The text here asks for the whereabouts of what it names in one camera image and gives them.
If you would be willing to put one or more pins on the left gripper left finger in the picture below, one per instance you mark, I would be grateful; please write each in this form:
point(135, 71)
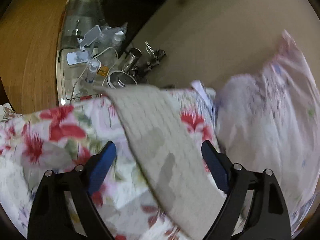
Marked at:
point(49, 216)

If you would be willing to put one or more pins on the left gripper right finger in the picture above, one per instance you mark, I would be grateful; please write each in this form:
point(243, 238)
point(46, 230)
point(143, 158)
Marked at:
point(268, 216)

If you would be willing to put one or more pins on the beige cable knit sweater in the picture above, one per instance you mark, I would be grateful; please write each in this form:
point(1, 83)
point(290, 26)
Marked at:
point(170, 159)

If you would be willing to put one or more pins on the floral bed quilt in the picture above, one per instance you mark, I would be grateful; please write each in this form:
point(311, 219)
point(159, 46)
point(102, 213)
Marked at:
point(63, 137)

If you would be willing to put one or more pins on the pink floral left pillow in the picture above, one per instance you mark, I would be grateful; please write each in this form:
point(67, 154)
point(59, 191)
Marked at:
point(271, 120)

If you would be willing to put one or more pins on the round metal tin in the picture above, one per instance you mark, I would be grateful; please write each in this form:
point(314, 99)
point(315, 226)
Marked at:
point(119, 79)

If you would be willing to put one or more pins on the small clear bottle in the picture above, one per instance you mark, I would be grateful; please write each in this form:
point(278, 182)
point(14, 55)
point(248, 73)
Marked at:
point(92, 68)

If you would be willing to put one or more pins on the white phone stand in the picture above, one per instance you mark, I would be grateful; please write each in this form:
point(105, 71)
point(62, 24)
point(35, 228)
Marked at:
point(82, 55)

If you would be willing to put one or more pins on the glass top bedside table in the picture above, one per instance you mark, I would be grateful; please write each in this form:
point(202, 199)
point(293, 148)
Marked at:
point(80, 16)

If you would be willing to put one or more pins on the clear plastic water bottle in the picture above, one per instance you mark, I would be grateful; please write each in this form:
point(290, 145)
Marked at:
point(109, 43)

